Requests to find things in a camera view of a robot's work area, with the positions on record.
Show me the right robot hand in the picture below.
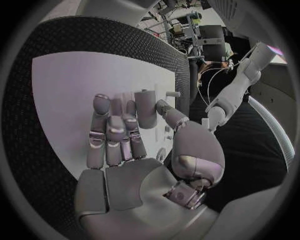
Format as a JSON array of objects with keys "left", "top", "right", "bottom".
[{"left": 73, "top": 93, "right": 227, "bottom": 240}]

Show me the grey cylinder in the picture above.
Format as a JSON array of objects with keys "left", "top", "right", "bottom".
[{"left": 133, "top": 89, "right": 159, "bottom": 130}]

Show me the white task board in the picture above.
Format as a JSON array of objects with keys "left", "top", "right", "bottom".
[{"left": 31, "top": 51, "right": 182, "bottom": 181}]

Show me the grey gear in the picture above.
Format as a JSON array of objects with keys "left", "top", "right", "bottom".
[{"left": 156, "top": 147, "right": 168, "bottom": 161}]

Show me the metal workshop rack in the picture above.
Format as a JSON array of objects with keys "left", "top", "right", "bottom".
[{"left": 139, "top": 0, "right": 227, "bottom": 57}]

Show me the white cable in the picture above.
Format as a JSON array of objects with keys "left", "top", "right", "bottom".
[
  {"left": 206, "top": 67, "right": 232, "bottom": 106},
  {"left": 228, "top": 44, "right": 258, "bottom": 71}
]

